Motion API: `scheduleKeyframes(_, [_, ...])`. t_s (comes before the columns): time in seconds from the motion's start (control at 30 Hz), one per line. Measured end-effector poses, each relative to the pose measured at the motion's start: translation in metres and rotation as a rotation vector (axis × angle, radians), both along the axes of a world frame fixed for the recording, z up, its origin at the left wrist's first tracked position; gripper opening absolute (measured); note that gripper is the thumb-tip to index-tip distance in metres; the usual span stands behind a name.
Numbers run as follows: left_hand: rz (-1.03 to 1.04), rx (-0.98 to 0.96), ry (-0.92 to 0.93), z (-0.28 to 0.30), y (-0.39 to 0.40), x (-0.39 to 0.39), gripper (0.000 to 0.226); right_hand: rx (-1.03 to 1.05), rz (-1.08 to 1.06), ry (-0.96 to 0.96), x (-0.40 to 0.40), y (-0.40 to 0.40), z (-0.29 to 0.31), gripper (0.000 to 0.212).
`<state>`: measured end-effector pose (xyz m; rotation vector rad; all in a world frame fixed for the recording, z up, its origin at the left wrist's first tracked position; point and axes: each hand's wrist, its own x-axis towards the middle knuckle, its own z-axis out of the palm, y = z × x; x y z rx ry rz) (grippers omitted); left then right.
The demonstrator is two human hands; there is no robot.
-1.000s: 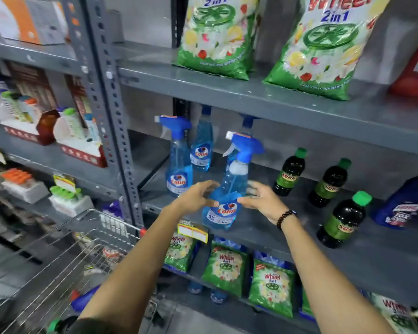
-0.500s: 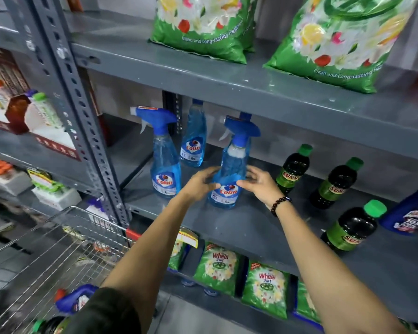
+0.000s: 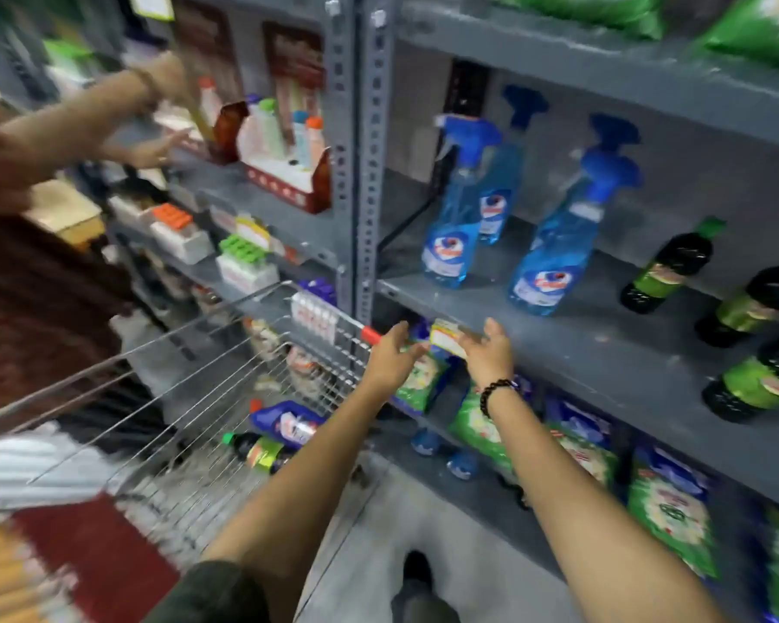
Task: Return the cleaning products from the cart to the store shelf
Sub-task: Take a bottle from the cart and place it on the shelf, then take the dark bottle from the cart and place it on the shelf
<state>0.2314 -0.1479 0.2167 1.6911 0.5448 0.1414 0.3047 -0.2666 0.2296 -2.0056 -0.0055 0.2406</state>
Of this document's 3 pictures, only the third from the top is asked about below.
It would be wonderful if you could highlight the person's left hand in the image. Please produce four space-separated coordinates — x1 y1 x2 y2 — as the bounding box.
362 321 430 398

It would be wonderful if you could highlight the person's right hand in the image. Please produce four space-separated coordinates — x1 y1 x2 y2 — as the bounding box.
457 318 516 392

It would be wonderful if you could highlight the yellow white shelf price label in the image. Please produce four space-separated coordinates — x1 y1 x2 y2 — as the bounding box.
429 319 470 359

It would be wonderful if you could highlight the person's left forearm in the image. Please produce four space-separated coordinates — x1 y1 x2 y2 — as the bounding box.
198 379 400 623

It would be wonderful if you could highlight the person's right forearm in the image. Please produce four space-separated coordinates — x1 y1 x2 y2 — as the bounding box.
483 384 728 623

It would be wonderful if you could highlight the blue bottle cap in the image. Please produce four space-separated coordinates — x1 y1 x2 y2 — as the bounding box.
446 450 480 481
409 428 443 457

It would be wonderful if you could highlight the white red cart placard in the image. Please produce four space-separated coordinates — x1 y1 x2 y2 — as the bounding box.
290 292 339 346

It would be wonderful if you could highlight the blue spray cleaner bottle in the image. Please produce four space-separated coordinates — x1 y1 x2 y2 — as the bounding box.
477 84 550 247
508 113 644 318
421 113 504 290

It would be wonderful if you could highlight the blue toilet cleaner bottle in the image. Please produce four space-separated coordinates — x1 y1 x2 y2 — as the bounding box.
249 400 327 450

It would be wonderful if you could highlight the grey metal shelf rack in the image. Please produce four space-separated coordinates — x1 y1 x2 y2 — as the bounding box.
104 0 779 623

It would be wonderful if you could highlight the dark bottle with green cap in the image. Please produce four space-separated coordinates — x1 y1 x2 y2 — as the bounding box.
222 432 297 475

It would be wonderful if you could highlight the white box with green caps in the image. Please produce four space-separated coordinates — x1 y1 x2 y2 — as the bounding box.
216 234 280 295

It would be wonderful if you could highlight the dark green cleaner bottle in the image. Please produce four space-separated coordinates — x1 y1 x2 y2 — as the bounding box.
701 331 779 424
619 216 728 315
694 253 779 350

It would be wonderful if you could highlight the person's black shoe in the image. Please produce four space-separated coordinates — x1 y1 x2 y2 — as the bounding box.
401 550 435 597

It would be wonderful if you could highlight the red display box of bottles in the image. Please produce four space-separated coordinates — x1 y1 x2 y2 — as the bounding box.
235 96 333 215

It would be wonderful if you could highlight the white box with orange caps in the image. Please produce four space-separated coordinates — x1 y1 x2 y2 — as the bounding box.
148 202 216 265

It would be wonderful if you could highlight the person's dark green sleeve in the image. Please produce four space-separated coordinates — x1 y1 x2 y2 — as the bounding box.
142 559 275 623

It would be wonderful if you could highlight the large green packet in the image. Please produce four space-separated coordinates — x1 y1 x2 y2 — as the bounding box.
700 0 779 71
499 0 667 41

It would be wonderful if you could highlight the brown cardboard box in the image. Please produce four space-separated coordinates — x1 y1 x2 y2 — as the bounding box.
25 180 106 248

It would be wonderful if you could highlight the striped red white cloth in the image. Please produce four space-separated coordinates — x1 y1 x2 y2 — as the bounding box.
0 420 184 623

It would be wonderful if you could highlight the black bead bracelet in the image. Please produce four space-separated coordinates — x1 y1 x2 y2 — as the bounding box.
479 379 519 420

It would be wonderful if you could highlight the metal wire shopping cart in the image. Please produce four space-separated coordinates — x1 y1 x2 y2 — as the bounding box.
0 280 390 568

